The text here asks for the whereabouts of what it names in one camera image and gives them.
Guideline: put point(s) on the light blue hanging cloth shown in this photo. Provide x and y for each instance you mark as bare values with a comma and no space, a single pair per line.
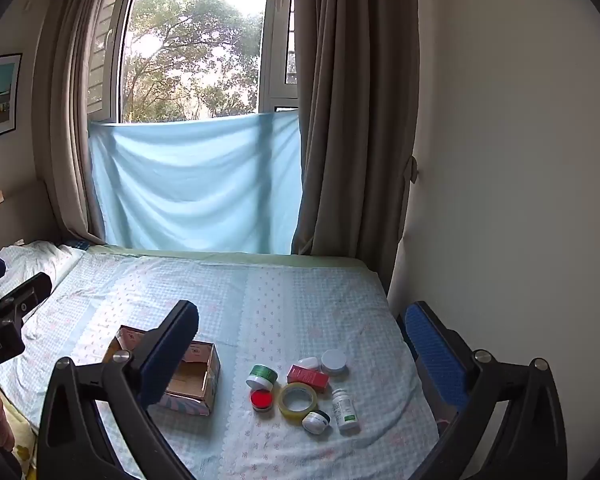
190,185

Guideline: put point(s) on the yellow patterned cloth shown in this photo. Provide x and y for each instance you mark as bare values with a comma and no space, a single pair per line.
22,452

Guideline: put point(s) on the cardboard box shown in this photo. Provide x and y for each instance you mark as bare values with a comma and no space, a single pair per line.
195,385

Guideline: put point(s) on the beige headboard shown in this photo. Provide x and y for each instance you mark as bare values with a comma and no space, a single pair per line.
25,215

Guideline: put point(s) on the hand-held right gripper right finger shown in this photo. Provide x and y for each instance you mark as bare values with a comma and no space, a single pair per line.
437,355

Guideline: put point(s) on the window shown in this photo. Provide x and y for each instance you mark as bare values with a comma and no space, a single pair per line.
195,45

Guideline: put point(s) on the curtain tieback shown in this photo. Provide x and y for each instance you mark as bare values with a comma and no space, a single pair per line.
412,170

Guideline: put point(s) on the dark blue cloth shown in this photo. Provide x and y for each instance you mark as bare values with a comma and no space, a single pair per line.
80,245

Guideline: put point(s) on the yellowish tape roll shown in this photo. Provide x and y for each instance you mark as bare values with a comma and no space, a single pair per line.
298,411

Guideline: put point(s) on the white pill bottle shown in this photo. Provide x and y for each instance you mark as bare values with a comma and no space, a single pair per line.
345,410

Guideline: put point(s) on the checkered pillow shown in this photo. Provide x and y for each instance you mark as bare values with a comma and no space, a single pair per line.
30,260

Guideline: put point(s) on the small black white jar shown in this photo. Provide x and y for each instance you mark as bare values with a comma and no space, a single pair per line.
315,422

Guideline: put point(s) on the red carton box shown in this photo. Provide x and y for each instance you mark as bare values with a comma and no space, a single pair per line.
307,378

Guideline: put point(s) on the small white case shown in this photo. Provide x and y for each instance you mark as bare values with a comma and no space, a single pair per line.
310,362

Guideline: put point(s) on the beige curtain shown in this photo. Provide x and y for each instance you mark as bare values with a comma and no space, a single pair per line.
70,110
350,110

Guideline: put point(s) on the green lid white jar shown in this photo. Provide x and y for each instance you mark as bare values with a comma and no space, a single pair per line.
261,375

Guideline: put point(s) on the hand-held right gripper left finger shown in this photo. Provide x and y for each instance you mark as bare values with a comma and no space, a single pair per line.
162,360

